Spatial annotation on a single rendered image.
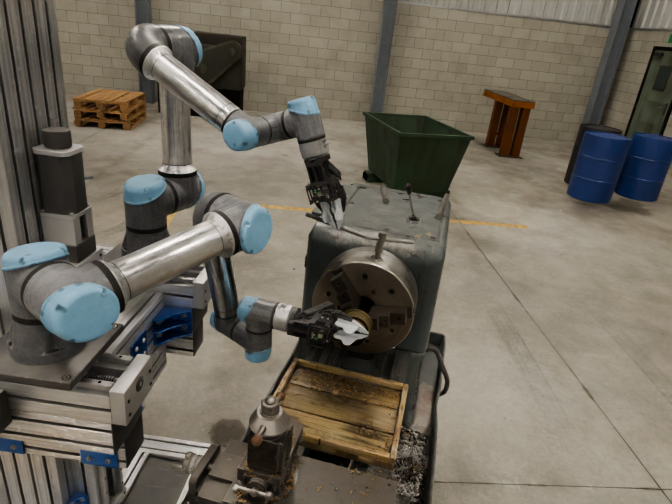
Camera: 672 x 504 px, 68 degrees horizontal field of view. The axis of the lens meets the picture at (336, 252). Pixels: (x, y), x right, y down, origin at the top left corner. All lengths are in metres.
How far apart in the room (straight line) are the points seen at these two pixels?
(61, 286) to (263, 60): 10.43
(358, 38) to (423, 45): 1.37
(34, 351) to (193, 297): 0.53
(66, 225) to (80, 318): 0.40
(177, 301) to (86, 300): 0.63
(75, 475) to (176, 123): 1.10
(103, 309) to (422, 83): 10.81
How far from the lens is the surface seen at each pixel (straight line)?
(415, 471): 1.76
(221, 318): 1.51
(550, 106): 12.55
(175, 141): 1.59
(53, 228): 1.39
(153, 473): 2.23
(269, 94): 11.35
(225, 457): 1.21
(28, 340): 1.19
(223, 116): 1.29
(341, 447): 1.34
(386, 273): 1.46
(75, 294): 1.00
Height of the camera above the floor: 1.85
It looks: 24 degrees down
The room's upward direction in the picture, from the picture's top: 6 degrees clockwise
